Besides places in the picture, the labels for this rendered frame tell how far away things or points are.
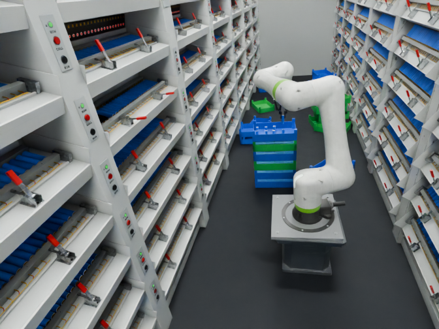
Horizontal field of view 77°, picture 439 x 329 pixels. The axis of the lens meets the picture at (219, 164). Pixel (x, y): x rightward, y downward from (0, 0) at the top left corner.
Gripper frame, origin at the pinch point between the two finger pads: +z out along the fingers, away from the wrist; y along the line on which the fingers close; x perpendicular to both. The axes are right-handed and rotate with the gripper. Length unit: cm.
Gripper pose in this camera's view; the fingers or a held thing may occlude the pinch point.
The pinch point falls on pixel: (283, 113)
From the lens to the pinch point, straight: 195.4
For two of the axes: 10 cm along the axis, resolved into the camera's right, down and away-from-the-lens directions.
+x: 0.9, -8.4, 5.4
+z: 1.7, 5.4, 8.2
